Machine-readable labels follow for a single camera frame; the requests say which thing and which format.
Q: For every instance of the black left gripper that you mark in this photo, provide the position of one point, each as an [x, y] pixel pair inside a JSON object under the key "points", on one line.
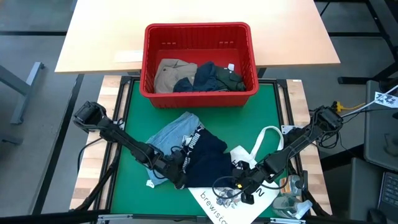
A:
{"points": [[169, 166]]}

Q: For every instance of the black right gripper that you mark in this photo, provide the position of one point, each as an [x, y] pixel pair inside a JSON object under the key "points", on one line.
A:
{"points": [[250, 179]]}

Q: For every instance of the navy blue garment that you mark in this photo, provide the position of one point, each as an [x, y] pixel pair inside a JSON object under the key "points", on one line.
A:
{"points": [[208, 161]]}

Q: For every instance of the white printed tote bag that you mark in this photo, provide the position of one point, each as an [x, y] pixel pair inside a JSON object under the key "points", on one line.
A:
{"points": [[236, 208]]}

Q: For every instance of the light blue denim jeans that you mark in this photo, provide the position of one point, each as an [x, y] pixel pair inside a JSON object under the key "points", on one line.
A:
{"points": [[171, 133]]}

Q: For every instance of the dark blue fleece garment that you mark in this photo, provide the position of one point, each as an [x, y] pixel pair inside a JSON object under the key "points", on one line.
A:
{"points": [[203, 79]]}

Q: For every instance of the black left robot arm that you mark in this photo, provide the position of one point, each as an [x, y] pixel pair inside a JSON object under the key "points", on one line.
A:
{"points": [[121, 137]]}

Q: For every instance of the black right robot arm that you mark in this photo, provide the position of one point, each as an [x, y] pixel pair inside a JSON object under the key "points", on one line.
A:
{"points": [[298, 140]]}

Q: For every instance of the red plastic laundry bin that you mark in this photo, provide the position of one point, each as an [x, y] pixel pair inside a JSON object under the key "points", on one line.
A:
{"points": [[149, 62]]}

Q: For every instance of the orange label pump bottle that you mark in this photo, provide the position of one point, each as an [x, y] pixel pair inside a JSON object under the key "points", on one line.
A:
{"points": [[289, 185]]}

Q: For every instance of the clear spray bottle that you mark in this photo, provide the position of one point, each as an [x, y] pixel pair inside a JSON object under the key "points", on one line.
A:
{"points": [[289, 207]]}

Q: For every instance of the wooden side board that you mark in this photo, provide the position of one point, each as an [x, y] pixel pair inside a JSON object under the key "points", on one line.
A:
{"points": [[90, 161], [314, 174]]}

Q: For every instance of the beige garment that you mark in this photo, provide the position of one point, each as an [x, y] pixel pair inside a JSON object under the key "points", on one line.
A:
{"points": [[169, 76]]}

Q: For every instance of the yellow power plug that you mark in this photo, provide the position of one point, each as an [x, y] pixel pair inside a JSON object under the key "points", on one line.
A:
{"points": [[339, 107]]}

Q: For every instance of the white label strip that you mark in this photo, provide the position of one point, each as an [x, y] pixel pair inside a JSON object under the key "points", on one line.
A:
{"points": [[129, 56]]}

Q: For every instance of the grey side desk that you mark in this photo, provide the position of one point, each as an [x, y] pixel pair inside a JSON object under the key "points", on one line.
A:
{"points": [[379, 140]]}

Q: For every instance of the dark laptop keyboard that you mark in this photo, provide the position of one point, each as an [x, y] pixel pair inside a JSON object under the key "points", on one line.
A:
{"points": [[388, 193]]}

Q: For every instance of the white printed paper flag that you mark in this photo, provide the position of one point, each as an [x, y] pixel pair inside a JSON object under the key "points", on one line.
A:
{"points": [[385, 99]]}

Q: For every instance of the light wooden desk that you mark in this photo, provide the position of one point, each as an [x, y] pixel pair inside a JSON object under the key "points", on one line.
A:
{"points": [[109, 31]]}

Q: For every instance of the grey metal table leg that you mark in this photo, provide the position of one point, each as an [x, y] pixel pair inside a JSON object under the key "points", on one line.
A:
{"points": [[21, 84]]}

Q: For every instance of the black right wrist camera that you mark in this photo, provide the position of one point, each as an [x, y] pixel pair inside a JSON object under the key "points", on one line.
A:
{"points": [[247, 198]]}

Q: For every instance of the black metal table frame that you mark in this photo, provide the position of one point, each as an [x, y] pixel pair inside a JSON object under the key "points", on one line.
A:
{"points": [[280, 83]]}

